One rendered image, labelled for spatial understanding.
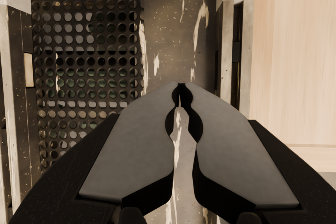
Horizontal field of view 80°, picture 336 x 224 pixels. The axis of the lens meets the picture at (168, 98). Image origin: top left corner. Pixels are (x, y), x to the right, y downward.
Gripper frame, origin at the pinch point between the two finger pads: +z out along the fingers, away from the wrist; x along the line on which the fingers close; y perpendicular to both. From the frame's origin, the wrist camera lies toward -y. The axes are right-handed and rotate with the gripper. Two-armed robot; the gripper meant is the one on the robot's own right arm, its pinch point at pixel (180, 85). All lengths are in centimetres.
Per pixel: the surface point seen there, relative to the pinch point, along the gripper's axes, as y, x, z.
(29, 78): 16.7, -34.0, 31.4
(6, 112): 21.0, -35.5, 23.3
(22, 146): 28.8, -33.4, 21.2
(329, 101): 17.0, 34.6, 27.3
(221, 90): 13.7, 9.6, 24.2
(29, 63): 13.7, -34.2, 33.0
